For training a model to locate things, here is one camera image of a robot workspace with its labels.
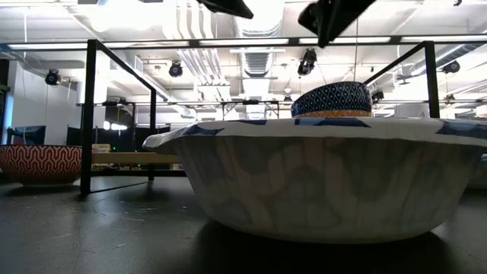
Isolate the black table mat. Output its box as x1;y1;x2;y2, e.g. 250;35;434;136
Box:
0;175;487;274

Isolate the blue patterned ceramic bowl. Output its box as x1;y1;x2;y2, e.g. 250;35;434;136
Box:
291;81;374;115

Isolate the red patterned ceramic bowl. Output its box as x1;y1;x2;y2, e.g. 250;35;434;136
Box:
0;144;83;186

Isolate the white cabinet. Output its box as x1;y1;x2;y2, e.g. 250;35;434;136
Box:
394;103;431;119

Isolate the horizontal light bar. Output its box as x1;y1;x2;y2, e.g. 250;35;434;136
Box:
0;34;487;51

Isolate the black ceiling spotlight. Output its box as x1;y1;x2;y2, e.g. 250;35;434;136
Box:
297;48;318;77
442;60;462;75
44;68;62;87
168;61;184;78

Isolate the dark background monitor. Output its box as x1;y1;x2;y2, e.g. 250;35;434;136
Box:
6;125;47;146

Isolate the wooden cutting board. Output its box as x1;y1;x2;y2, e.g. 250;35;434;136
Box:
79;39;441;195

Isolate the orange patterned ceramic bowl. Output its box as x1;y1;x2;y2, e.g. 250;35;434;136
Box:
292;110;373;119

